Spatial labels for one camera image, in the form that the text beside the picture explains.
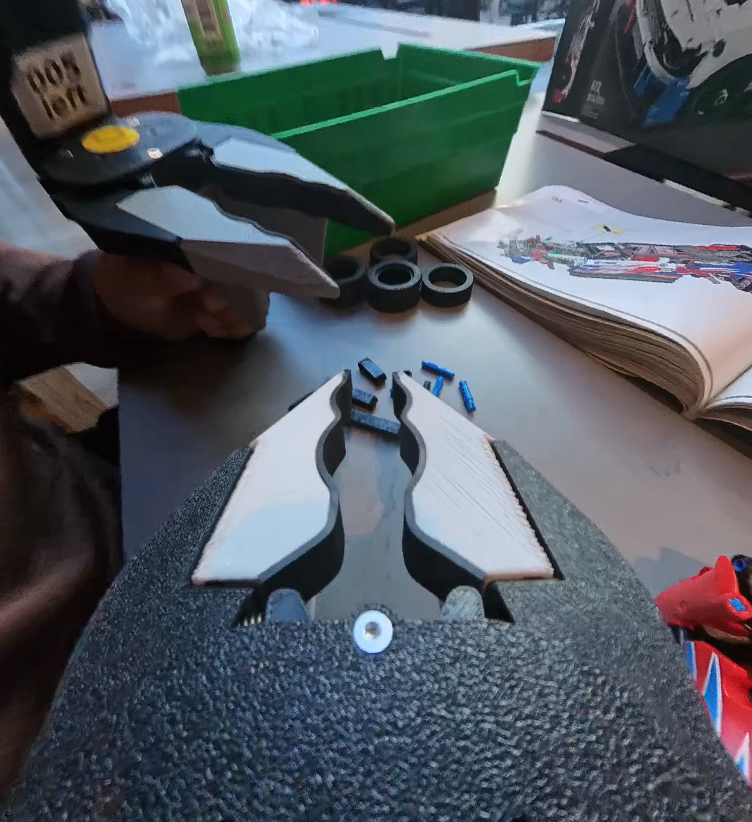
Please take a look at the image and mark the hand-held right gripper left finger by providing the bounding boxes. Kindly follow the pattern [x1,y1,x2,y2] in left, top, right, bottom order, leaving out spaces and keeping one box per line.
[190,369,353,601]

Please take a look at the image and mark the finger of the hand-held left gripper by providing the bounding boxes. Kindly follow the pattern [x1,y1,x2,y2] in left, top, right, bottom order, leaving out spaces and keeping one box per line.
[211,136,396,258]
[118,185,341,301]

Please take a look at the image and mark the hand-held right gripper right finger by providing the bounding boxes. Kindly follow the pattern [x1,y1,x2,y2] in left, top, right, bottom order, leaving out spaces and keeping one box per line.
[390,371,556,603]

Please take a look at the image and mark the long black toy beam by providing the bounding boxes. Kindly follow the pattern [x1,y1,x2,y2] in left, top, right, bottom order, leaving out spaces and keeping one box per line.
[349,410,403,437]

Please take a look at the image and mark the green plastic bin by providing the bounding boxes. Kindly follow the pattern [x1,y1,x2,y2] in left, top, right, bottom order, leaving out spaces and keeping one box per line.
[177,44,540,258]

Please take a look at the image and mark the person's left forearm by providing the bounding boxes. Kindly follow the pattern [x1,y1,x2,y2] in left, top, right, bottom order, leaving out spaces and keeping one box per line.
[0,225,126,386]

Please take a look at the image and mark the grey desk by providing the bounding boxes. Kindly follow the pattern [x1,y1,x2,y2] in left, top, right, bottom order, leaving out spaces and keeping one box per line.
[116,58,752,707]

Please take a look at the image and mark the person's left hand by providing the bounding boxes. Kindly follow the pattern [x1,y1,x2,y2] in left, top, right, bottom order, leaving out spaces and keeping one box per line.
[90,250,270,341]

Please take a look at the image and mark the black rubber toy tire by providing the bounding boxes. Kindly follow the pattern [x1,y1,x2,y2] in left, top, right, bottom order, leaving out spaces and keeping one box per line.
[421,263,475,308]
[366,259,423,313]
[369,238,419,265]
[324,255,369,308]

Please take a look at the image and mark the clear plastic bag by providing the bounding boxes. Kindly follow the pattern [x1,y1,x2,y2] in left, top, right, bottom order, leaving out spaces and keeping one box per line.
[119,0,319,65]

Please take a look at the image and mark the green drink can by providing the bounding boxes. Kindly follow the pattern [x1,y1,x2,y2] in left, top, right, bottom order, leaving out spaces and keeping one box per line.
[182,0,242,74]

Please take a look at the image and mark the white table with wooden edge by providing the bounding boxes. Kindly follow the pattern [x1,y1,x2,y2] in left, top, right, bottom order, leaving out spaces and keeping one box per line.
[90,0,559,116]

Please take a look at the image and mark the open instruction booklet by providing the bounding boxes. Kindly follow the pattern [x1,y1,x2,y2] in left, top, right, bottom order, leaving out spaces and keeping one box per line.
[417,185,752,450]

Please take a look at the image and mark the red black toy car model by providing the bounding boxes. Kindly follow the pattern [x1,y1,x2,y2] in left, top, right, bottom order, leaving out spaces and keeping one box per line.
[655,542,752,822]

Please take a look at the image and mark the toy car set box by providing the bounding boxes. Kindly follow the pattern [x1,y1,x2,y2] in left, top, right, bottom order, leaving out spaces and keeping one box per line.
[539,0,752,226]

